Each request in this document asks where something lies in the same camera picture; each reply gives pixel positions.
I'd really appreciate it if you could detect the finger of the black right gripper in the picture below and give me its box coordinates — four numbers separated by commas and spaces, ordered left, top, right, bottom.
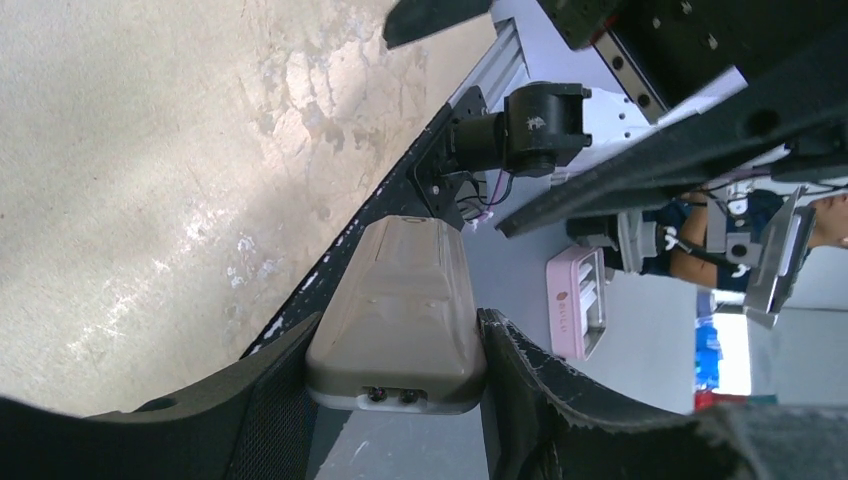
382, 0, 493, 49

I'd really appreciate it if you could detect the aluminium frame rail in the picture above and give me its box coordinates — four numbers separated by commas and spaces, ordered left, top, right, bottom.
448, 18, 530, 112

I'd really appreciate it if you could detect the grey metal stand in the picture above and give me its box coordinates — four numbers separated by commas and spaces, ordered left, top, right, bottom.
743, 185, 815, 329

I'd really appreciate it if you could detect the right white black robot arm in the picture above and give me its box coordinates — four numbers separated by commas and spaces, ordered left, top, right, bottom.
368, 1, 847, 237

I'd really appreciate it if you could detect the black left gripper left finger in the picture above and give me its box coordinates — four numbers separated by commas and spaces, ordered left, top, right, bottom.
1, 313, 321, 479

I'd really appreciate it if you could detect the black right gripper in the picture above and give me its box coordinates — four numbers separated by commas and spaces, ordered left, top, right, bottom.
496, 0, 847, 238

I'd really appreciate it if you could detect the white universal AC remote control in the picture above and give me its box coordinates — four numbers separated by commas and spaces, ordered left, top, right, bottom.
305, 215, 487, 415

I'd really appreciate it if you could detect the pink box on floor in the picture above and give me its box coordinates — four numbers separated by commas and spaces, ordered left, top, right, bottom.
546, 246, 607, 360

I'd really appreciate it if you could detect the person in blue shirt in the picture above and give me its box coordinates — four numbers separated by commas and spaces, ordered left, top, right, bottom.
635, 188, 848, 293

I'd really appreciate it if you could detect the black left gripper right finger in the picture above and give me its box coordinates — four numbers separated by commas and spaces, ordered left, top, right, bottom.
477, 309, 847, 479

